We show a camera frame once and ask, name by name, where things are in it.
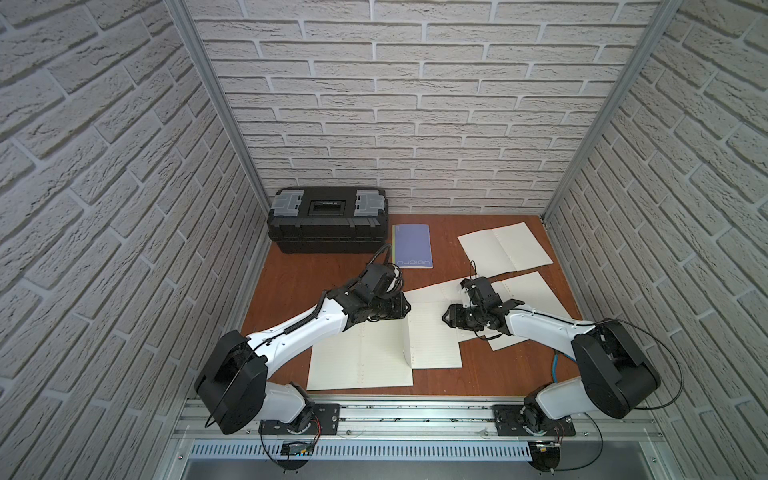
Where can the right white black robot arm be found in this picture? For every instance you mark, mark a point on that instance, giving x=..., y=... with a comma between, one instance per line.
x=615, y=376

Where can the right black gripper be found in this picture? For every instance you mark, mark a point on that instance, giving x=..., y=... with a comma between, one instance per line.
x=454, y=317

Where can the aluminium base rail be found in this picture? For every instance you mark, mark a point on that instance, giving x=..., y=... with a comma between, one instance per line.
x=410, y=429

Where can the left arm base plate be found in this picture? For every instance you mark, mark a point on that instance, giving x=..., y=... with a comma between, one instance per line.
x=316, y=418

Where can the black plastic toolbox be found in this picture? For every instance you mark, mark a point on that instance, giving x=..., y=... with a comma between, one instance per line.
x=338, y=220

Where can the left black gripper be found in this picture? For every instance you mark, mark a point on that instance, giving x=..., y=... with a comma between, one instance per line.
x=393, y=306

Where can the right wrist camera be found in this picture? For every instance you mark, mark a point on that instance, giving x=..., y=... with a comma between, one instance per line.
x=481, y=293

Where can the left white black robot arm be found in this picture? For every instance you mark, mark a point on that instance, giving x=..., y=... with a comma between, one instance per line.
x=235, y=382

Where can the purple cover notebook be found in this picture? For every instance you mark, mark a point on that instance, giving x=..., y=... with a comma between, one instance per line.
x=411, y=246

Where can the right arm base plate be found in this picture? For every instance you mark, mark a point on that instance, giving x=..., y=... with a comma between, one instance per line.
x=527, y=420

